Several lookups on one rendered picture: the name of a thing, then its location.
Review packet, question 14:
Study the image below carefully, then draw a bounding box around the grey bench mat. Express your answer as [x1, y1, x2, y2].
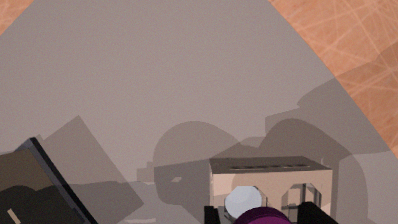
[0, 0, 398, 224]

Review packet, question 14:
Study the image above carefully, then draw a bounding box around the beige tube rack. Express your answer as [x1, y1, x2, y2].
[209, 156, 333, 224]

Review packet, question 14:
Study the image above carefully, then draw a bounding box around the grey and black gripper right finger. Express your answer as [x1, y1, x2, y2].
[297, 201, 339, 224]

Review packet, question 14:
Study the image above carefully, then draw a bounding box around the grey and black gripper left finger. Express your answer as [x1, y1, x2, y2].
[204, 206, 221, 224]

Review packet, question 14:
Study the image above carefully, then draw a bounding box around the tan bucket adapter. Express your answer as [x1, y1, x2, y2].
[0, 148, 83, 224]

